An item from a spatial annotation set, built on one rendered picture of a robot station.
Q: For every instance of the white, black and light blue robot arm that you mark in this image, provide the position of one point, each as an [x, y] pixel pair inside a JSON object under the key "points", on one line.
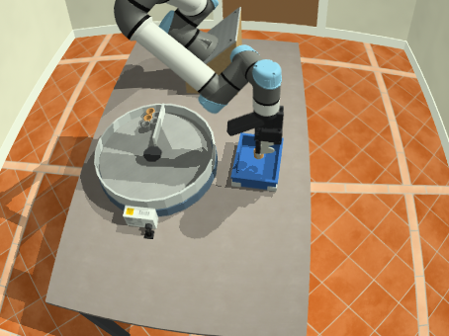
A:
{"points": [[179, 31]]}

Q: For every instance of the grey round turntable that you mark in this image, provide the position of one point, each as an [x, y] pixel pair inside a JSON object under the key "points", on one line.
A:
{"points": [[137, 167]]}

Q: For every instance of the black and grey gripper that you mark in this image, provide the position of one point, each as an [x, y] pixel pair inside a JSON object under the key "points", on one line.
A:
{"points": [[270, 133]]}

